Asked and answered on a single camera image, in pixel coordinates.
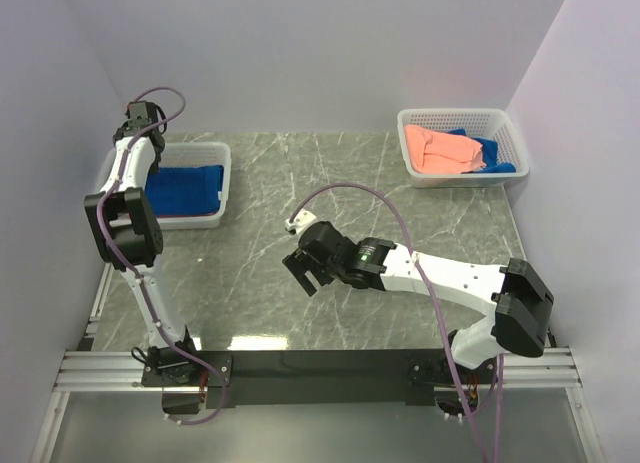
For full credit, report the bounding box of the blue towel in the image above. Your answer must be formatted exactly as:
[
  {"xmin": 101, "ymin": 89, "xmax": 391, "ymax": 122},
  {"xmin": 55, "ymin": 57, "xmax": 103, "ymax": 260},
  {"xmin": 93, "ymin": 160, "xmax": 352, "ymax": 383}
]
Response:
[
  {"xmin": 445, "ymin": 128, "xmax": 516, "ymax": 174},
  {"xmin": 145, "ymin": 165, "xmax": 224, "ymax": 215}
]

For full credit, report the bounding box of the pink red towel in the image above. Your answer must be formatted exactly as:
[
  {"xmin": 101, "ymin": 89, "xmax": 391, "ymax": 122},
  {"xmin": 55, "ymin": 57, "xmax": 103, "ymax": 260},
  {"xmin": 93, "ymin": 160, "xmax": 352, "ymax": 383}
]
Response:
[{"xmin": 156, "ymin": 211, "xmax": 219, "ymax": 220}]

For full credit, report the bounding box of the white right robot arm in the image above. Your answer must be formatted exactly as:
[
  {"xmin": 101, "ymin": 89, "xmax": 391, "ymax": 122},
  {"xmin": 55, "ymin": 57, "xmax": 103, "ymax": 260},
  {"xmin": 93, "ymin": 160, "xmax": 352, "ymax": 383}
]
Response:
[{"xmin": 283, "ymin": 216, "xmax": 554, "ymax": 382}]

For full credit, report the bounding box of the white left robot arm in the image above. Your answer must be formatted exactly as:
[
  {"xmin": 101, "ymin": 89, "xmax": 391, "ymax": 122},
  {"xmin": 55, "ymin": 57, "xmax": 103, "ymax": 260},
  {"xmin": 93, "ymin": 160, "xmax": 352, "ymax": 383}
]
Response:
[{"xmin": 84, "ymin": 98, "xmax": 201, "ymax": 386}]

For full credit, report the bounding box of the white basket with towels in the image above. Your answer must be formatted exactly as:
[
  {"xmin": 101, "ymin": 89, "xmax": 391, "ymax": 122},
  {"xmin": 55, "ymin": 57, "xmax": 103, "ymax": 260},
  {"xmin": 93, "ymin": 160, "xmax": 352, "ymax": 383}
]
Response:
[{"xmin": 397, "ymin": 108, "xmax": 529, "ymax": 188}]

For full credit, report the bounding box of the empty white plastic basket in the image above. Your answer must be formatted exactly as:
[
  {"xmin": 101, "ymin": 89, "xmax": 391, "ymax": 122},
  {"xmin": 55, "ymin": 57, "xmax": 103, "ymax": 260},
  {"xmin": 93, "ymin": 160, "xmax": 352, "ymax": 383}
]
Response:
[{"xmin": 83, "ymin": 137, "xmax": 231, "ymax": 235}]

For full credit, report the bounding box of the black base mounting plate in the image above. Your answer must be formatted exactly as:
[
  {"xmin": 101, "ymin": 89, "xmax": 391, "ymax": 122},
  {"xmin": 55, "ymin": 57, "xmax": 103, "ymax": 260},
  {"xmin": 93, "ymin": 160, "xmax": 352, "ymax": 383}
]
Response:
[{"xmin": 140, "ymin": 348, "xmax": 496, "ymax": 414}]

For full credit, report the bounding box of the peach orange towel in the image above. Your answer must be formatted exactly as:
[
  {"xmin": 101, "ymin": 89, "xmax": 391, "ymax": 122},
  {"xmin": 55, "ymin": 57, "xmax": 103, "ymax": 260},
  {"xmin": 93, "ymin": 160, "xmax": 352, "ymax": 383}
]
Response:
[{"xmin": 403, "ymin": 124, "xmax": 487, "ymax": 175}]

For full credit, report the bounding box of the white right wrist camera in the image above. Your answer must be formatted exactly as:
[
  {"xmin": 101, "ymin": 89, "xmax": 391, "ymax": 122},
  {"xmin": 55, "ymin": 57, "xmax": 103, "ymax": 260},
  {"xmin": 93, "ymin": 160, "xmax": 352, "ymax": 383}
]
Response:
[{"xmin": 285, "ymin": 209, "xmax": 318, "ymax": 236}]

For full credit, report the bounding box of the aluminium rail frame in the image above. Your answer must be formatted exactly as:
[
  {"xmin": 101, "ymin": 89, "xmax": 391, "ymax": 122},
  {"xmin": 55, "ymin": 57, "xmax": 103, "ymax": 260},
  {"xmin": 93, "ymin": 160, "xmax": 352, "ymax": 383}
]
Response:
[{"xmin": 30, "ymin": 347, "xmax": 606, "ymax": 462}]

